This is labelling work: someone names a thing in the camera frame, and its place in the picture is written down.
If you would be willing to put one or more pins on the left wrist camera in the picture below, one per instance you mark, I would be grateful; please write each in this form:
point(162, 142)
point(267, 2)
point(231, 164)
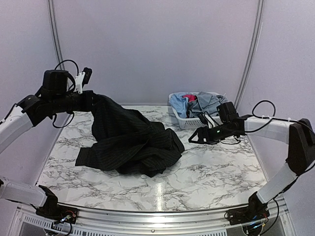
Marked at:
point(82, 79)

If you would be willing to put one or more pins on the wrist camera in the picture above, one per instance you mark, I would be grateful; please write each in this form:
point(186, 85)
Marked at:
point(206, 119)
point(82, 79)

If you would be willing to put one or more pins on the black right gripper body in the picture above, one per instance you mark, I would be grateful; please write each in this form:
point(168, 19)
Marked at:
point(213, 138)

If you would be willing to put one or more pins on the white plastic laundry basket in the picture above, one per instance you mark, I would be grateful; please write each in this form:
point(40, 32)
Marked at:
point(187, 123)

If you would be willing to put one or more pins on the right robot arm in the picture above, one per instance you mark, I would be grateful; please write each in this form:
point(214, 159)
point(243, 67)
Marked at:
point(292, 148)

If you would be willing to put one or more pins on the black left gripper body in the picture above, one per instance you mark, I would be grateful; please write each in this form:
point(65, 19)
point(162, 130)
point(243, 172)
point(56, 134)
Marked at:
point(83, 105)

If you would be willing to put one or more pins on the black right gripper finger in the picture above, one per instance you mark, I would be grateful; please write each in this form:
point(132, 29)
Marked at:
point(199, 133)
point(195, 140)

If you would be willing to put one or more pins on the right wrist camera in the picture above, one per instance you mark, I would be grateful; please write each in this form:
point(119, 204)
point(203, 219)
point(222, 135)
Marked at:
point(206, 119)

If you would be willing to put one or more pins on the grey denim jeans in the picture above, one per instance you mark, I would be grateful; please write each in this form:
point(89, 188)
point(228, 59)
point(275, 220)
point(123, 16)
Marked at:
point(204, 102)

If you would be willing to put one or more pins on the aluminium front rail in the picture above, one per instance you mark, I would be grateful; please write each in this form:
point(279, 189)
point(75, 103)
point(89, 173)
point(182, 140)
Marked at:
point(101, 222)

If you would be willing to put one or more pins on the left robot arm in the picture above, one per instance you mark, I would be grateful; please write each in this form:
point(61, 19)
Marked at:
point(60, 93)

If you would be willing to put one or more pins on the black pinstriped shirt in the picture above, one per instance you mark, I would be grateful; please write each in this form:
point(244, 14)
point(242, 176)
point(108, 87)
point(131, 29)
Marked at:
point(129, 143)

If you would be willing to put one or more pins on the red garment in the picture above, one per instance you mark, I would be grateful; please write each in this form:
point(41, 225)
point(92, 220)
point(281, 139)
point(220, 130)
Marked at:
point(190, 97)

